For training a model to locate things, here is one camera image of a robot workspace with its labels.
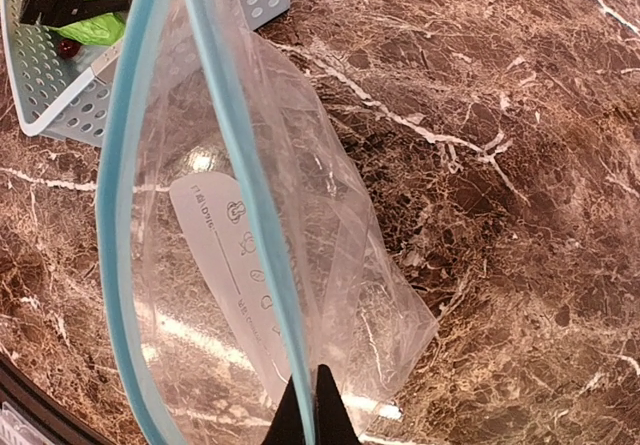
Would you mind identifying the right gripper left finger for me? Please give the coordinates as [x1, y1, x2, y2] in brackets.
[262, 378, 305, 445]

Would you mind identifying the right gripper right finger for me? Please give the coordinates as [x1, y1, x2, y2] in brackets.
[316, 364, 360, 445]

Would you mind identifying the clear zip top bag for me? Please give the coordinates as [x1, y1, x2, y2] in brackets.
[96, 0, 437, 444]

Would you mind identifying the small red toy cherry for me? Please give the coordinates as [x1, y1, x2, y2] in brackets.
[57, 39, 82, 60]

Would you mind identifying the short green toy gourd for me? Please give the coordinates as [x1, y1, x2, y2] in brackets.
[42, 0, 131, 46]

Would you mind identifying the light blue plastic basket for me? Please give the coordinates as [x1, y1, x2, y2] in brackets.
[0, 0, 292, 147]

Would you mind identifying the black front frame rail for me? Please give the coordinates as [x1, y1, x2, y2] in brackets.
[1, 354, 112, 445]

